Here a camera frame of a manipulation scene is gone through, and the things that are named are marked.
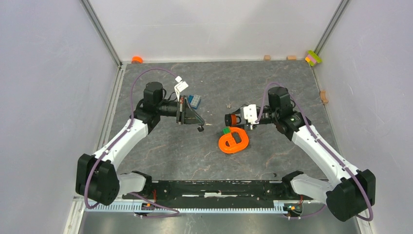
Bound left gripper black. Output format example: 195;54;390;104
156;96;205;125

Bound orange black padlock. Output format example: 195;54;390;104
224;114;242;127

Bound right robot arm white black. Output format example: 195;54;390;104
225;85;376;221

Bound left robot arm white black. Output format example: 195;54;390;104
75;77;205;208

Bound green toy brick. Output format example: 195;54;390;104
223;127;230;135

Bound blue grey toy brick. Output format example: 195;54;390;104
188;95;201;110

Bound wooden arch piece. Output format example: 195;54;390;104
319;90;329;105

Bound green pink brick stack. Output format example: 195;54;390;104
304;50;322;67

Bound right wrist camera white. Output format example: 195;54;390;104
240;104;258;124

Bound orange ring toy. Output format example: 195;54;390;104
218;127;249;154

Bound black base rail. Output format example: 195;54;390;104
138;180;309;209

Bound orange cap at wall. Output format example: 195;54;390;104
131;56;143;64

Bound white toothed cable duct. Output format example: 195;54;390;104
86;200;287;215

